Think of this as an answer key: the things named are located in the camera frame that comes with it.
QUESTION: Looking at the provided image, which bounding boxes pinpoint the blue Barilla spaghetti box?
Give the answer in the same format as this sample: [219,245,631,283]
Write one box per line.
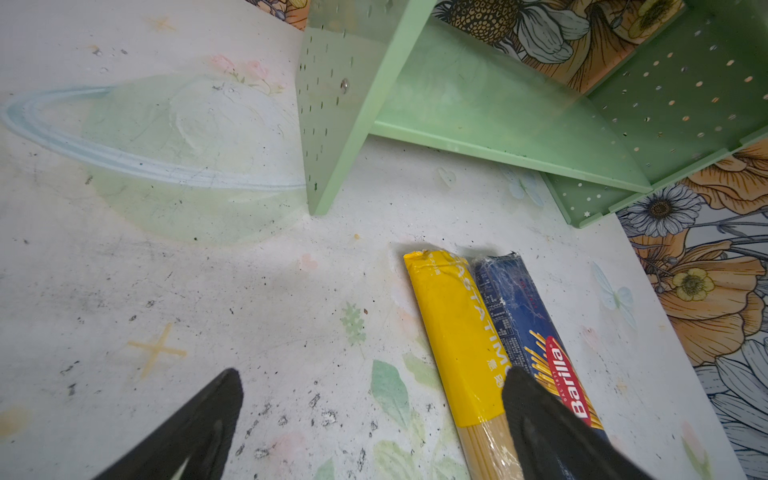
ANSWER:
[471,253,608,440]

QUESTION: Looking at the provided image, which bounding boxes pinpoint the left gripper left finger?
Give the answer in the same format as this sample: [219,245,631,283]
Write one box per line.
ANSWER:
[97,368,244,479]

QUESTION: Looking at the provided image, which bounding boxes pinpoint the yellow Pastatime spaghetti bag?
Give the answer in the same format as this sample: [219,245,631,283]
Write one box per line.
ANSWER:
[404,250,523,479]

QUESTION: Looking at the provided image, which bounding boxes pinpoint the green wooden two-tier shelf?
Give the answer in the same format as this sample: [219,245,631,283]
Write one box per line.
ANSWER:
[296,1,767,228]

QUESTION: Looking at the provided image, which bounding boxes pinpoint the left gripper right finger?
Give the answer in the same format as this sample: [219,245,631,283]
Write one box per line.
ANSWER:
[502,367,649,479]

